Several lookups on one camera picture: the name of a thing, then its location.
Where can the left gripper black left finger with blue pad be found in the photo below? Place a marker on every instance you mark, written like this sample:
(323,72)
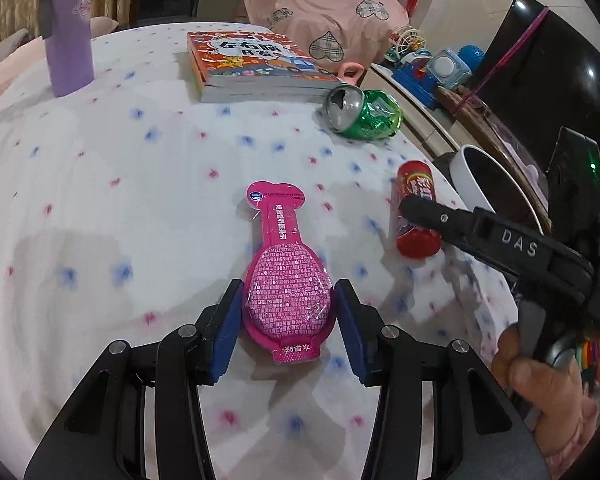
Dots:
(219,326)

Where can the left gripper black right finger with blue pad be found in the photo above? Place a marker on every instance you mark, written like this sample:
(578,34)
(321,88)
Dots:
(360,326)

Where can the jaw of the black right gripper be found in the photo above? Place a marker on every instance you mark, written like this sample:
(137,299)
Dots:
(485,237)

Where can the red candy tube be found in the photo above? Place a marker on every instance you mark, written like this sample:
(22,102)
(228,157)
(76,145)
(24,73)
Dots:
(415,185)

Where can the white round trash bin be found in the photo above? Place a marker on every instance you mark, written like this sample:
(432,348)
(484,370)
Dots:
(481,181)

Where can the person's right hand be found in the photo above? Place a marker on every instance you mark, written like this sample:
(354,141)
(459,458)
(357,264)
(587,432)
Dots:
(569,418)

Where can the white TV cabinet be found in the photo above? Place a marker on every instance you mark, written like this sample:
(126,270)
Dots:
(418,123)

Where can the white floral tablecloth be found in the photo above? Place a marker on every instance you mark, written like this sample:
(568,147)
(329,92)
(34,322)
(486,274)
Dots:
(123,214)

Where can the black television screen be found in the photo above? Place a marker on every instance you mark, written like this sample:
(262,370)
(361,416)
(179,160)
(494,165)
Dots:
(551,81)

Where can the blue toy machine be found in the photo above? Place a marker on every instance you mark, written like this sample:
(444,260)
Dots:
(415,78)

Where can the light blue cube toy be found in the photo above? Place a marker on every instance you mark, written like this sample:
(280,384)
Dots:
(448,69)

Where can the crushed green soda can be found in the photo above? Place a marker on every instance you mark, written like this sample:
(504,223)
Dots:
(361,115)

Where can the blue spiky ball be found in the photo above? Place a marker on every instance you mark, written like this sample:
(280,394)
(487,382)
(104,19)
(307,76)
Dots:
(471,55)

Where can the colourful ferris wheel toy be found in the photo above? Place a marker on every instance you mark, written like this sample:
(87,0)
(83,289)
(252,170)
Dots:
(402,41)

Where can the pink kettlebell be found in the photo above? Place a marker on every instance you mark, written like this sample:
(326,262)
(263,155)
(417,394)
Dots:
(351,73)

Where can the orange children's book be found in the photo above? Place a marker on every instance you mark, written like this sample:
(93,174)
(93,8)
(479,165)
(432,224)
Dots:
(238,66)

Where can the pink heart-pattern furniture cover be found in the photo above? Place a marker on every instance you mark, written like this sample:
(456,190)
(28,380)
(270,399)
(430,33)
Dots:
(332,32)

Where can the purple tall bottle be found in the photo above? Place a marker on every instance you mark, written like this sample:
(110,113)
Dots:
(65,25)

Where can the pink sofa cushion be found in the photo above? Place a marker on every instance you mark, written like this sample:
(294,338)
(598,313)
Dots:
(34,51)

